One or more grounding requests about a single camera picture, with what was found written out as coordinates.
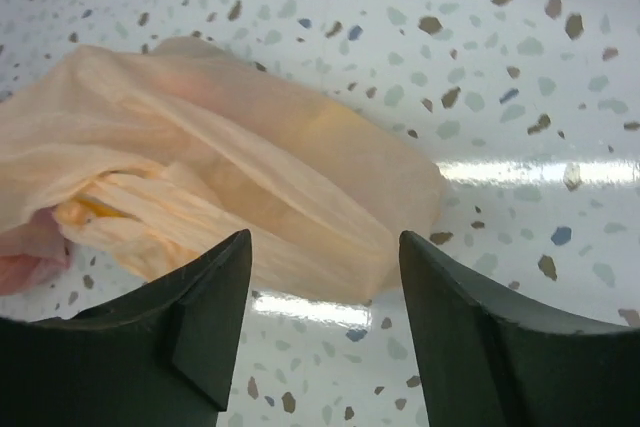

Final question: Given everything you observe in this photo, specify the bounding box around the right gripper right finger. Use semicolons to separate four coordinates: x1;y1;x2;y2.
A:
399;231;639;427

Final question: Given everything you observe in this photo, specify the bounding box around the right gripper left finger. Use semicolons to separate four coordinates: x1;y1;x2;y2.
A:
1;230;252;426

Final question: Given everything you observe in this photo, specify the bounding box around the pink plastic bag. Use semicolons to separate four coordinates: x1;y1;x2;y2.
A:
1;209;71;296

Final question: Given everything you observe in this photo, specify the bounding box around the orange plastic bag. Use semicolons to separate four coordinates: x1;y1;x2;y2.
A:
1;37;444;304

